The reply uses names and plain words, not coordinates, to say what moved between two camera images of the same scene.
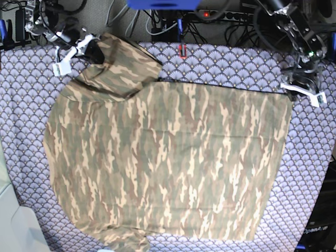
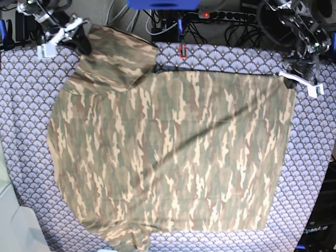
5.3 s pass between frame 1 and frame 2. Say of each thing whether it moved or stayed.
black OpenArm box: stayed
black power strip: stayed
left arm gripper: moved
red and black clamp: stayed
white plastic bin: stayed
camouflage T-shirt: moved
